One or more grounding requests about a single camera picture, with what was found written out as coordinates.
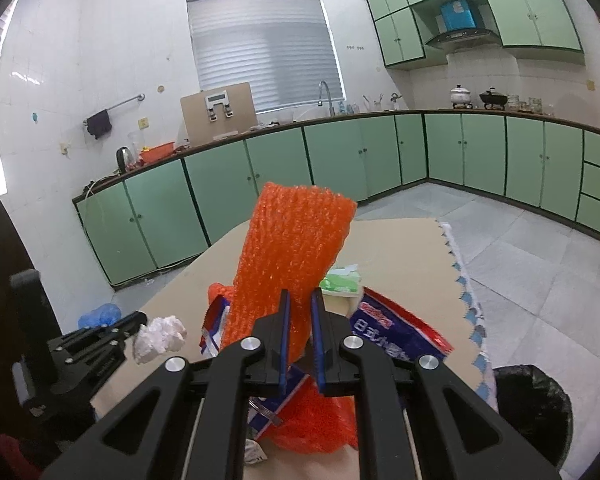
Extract blue red snack bag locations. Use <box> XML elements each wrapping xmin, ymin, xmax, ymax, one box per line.
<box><xmin>349</xmin><ymin>287</ymin><xmax>453</xmax><ymax>362</ymax></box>

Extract black trash bin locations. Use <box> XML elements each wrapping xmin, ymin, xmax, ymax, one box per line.
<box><xmin>494</xmin><ymin>364</ymin><xmax>573</xmax><ymax>470</ymax></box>

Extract green lower kitchen cabinets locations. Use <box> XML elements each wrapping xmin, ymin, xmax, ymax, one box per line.
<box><xmin>73</xmin><ymin>110</ymin><xmax>600</xmax><ymax>288</ymax></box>

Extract blue plastic bag on floor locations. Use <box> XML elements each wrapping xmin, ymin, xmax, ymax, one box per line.
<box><xmin>78</xmin><ymin>304</ymin><xmax>122</xmax><ymax>330</ymax></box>

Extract crumpled white tissue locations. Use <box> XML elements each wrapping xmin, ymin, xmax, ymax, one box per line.
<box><xmin>132</xmin><ymin>315</ymin><xmax>187</xmax><ymax>364</ymax></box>

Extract green white small packet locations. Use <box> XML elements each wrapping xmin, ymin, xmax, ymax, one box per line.
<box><xmin>320</xmin><ymin>264</ymin><xmax>362</xmax><ymax>297</ymax></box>

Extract steel electric kettle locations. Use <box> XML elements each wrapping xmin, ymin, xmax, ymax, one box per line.
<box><xmin>116</xmin><ymin>146</ymin><xmax>135</xmax><ymax>174</ymax></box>

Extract orange plastic basin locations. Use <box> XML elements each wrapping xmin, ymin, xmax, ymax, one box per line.
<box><xmin>140</xmin><ymin>142</ymin><xmax>174</xmax><ymax>165</ymax></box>

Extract cardboard board with printout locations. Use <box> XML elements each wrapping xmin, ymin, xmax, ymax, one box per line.
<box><xmin>181</xmin><ymin>82</ymin><xmax>258</xmax><ymax>146</ymax></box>

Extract white cooking pot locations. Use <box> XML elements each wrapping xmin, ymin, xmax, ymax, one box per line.
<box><xmin>450</xmin><ymin>84</ymin><xmax>474</xmax><ymax>110</ymax></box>

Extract black wok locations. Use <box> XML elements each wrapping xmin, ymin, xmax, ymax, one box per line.
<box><xmin>479</xmin><ymin>87</ymin><xmax>508</xmax><ymax>110</ymax></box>

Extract chrome sink faucet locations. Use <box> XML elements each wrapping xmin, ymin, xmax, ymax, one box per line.
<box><xmin>317</xmin><ymin>80</ymin><xmax>336</xmax><ymax>117</ymax></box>

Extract window blind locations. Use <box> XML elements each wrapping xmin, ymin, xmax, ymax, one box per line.
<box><xmin>187</xmin><ymin>0</ymin><xmax>346</xmax><ymax>113</ymax></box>

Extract range hood with blue box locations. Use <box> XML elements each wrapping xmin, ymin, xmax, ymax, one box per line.
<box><xmin>426</xmin><ymin>0</ymin><xmax>502</xmax><ymax>54</ymax></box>

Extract dark towel on rail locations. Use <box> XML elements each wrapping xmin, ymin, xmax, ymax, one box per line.
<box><xmin>86</xmin><ymin>110</ymin><xmax>112</xmax><ymax>140</ymax></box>

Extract wall towel rail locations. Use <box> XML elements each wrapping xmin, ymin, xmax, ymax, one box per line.
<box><xmin>106</xmin><ymin>92</ymin><xmax>146</xmax><ymax>112</ymax></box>

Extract green upper wall cabinets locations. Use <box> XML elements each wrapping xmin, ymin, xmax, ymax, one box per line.
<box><xmin>366</xmin><ymin>0</ymin><xmax>584</xmax><ymax>70</ymax></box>

